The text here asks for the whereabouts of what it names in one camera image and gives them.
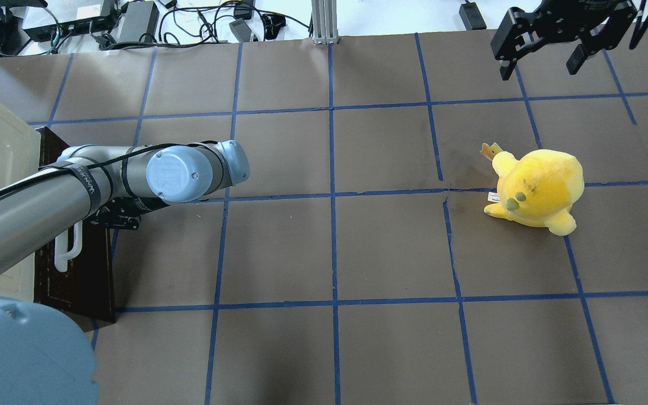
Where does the aluminium frame post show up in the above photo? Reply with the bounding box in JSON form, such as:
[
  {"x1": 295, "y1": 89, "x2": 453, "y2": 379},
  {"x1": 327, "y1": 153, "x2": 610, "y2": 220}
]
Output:
[{"x1": 311, "y1": 0, "x2": 340, "y2": 44}]

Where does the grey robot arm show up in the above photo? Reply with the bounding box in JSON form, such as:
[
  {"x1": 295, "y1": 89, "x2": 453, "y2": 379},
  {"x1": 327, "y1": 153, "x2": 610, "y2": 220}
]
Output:
[{"x1": 0, "y1": 140, "x2": 250, "y2": 275}]

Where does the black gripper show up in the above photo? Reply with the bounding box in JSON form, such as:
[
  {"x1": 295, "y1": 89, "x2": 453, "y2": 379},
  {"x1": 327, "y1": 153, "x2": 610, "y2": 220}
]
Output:
[{"x1": 88, "y1": 197, "x2": 170, "y2": 231}]

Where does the black power adapter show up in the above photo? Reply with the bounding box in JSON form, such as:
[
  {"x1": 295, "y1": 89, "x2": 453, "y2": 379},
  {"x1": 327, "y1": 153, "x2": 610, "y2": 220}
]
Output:
[{"x1": 116, "y1": 1, "x2": 159, "y2": 43}]

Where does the white drawer handle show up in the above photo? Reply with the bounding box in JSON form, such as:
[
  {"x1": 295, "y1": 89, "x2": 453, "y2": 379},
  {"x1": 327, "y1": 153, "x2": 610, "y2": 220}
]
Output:
[{"x1": 53, "y1": 221, "x2": 83, "y2": 273}]

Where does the yellow plush toy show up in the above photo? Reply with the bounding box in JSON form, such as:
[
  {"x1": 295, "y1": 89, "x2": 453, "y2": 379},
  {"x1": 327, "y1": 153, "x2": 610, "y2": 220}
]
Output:
[{"x1": 480, "y1": 143, "x2": 586, "y2": 236}]

